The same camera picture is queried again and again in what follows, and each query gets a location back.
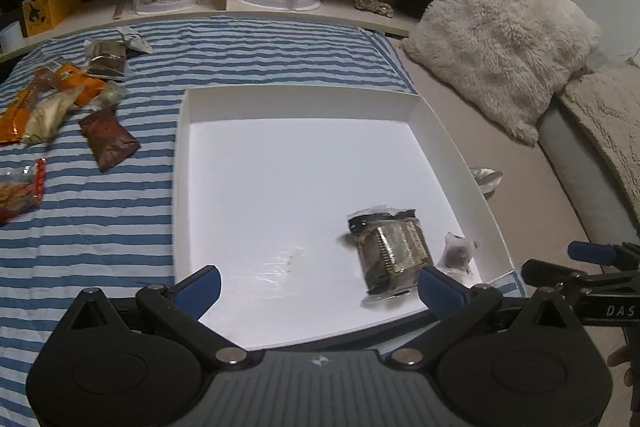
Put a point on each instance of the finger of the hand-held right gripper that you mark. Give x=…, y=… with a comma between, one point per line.
x=550, y=271
x=590, y=252

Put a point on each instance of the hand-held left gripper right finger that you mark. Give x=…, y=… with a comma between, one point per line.
x=439, y=285

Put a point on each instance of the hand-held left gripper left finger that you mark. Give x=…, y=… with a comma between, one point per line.
x=206, y=283

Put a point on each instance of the white shallow cardboard box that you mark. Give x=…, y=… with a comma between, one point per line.
x=275, y=182

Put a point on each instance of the green white ball candy packet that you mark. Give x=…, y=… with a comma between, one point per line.
x=112, y=94

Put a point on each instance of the clear packet of orange snacks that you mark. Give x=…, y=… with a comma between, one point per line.
x=20, y=197

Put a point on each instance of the person's right hand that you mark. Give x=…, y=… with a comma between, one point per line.
x=622, y=359

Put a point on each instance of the small clear dark candy packet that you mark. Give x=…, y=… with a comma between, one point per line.
x=456, y=254

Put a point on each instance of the brown cake clear packet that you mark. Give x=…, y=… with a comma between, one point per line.
x=107, y=57
x=395, y=252

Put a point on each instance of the silver foil wrapper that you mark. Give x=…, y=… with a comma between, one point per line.
x=485, y=177

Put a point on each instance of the blue white striped blanket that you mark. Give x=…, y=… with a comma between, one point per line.
x=100, y=232

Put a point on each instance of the beige knit throw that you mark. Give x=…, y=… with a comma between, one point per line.
x=610, y=117

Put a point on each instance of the beige bed sheet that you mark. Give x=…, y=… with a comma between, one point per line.
x=450, y=117

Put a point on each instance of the dark red-brown snack packet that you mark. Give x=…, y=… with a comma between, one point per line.
x=107, y=139

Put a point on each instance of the cream snack packet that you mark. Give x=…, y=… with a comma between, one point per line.
x=47, y=114

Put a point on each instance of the cream fluffy pillow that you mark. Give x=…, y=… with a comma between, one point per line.
x=500, y=32

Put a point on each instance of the long orange snack packet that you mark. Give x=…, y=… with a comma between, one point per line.
x=17, y=117

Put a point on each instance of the white snack packet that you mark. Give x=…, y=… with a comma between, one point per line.
x=134, y=39

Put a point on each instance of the white cup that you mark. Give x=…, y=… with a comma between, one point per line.
x=11, y=38

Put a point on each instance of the yellow cardboard box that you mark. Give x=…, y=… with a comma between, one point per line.
x=55, y=7

